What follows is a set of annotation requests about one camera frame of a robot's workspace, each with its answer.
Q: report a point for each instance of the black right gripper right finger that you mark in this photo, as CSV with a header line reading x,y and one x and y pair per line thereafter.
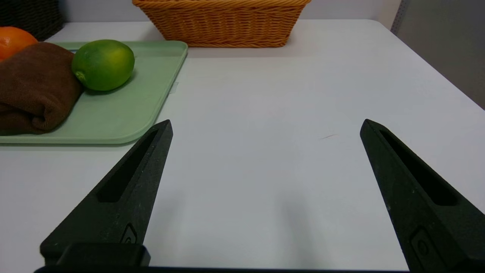
x,y
409,204

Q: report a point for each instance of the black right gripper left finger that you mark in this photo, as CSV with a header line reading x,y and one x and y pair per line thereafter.
x,y
121,204

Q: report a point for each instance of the brown towel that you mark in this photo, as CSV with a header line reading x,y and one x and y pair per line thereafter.
x,y
34,87

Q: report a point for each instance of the orange fruit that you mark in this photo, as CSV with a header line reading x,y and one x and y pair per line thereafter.
x,y
13,40

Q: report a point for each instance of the orange wicker basket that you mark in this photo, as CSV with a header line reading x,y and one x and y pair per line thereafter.
x,y
223,26

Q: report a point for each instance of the dark brown wicker basket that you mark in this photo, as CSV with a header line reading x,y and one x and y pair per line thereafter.
x,y
30,15

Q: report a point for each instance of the light green plastic tray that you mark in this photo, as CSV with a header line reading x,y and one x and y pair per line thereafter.
x,y
125,110

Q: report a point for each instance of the green lime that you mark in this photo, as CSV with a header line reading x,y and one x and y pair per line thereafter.
x,y
103,65

